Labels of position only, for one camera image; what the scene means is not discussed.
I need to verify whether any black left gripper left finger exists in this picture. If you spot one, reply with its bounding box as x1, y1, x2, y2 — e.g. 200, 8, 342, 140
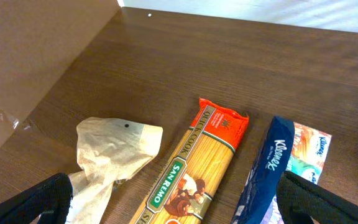
0, 173, 73, 224

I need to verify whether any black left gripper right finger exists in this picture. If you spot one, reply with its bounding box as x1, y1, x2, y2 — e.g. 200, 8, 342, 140
277, 171, 358, 224

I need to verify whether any Kleenex tissue multipack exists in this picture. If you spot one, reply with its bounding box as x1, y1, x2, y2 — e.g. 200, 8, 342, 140
231, 116, 332, 224

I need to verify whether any beige paper bag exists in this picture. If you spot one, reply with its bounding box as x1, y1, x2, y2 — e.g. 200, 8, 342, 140
64, 117, 163, 223

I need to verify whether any San Remo spaghetti packet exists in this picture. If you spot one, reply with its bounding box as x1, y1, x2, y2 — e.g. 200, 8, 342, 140
131, 98, 249, 224

